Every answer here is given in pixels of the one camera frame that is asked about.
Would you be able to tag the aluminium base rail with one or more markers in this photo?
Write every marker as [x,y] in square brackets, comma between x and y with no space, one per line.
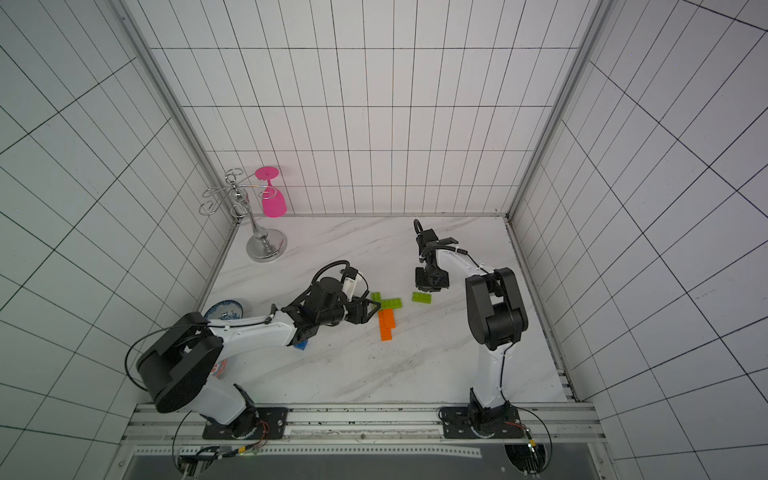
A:
[548,424]

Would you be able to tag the blue patterned bowl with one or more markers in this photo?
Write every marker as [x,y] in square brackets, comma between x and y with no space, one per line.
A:
[227,310]

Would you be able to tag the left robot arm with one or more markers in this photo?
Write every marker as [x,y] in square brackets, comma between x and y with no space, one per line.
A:
[177,370]

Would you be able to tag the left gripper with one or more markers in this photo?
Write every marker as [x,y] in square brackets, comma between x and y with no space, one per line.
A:
[358,317]

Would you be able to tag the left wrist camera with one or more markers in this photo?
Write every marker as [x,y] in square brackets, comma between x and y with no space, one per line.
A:
[350,277]

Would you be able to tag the pink plastic wine glass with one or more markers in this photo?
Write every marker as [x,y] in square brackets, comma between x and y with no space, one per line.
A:
[272,200]

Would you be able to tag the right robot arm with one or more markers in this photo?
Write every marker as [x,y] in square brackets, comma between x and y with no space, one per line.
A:
[496,319]

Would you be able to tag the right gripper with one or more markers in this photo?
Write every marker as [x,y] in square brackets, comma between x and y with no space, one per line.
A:
[432,279]

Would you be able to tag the red patterned plate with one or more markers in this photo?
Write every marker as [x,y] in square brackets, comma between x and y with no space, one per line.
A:
[219,368]

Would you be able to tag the chrome glass holder stand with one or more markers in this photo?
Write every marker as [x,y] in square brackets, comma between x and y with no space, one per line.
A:
[241,193]

